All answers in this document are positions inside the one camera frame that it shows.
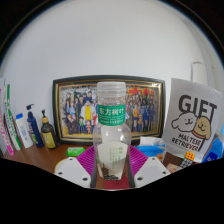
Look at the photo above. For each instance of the small patterned snack packet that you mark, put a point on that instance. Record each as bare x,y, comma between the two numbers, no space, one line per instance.
174,167

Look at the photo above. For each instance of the colourful puzzle cube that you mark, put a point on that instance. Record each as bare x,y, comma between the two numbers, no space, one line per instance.
187,159

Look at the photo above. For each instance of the flat round red coaster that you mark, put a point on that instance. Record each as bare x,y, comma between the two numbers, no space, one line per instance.
116,185

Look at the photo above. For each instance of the blue detergent bottle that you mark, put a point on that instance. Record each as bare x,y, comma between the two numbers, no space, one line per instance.
216,150

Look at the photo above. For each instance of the pink shuttlecock tube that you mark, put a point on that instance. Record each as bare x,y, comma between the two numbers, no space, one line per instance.
5,136

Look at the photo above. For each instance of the dark blue pump bottle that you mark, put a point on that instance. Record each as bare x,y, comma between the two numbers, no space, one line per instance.
35,130

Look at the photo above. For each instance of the small green packet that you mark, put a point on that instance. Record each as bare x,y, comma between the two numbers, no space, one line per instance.
75,151

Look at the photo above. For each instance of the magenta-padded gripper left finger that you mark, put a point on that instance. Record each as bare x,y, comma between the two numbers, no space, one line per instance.
71,171

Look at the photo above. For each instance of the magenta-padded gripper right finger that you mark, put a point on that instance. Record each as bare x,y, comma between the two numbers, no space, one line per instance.
152,171

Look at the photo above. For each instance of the white green shuttlecock tube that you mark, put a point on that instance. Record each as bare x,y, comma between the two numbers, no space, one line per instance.
11,130

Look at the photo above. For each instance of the white blue-capped lotion bottle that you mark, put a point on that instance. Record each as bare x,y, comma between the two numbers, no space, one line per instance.
24,131

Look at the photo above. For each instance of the blue tissue pack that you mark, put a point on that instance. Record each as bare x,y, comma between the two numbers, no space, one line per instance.
151,150

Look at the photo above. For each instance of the framed group photo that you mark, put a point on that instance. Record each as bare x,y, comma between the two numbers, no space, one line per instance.
73,110

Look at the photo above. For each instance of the white printed paper gift bag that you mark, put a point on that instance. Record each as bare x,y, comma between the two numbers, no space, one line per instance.
193,116

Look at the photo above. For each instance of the dark yellow-labelled pump bottle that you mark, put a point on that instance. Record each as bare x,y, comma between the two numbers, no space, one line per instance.
49,135

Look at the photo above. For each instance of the clear green-labelled drink bottle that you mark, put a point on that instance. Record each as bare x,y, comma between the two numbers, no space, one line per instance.
111,133

